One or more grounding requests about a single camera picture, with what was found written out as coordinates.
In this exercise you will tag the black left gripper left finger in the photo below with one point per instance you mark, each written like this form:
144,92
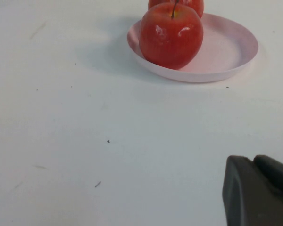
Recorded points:
245,200

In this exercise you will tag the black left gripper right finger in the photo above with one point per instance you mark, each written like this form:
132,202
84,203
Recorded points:
278,176

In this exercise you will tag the red plastic apple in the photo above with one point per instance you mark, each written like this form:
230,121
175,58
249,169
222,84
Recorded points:
191,5
171,44

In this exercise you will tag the pink round plate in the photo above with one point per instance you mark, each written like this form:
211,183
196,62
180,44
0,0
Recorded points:
226,47

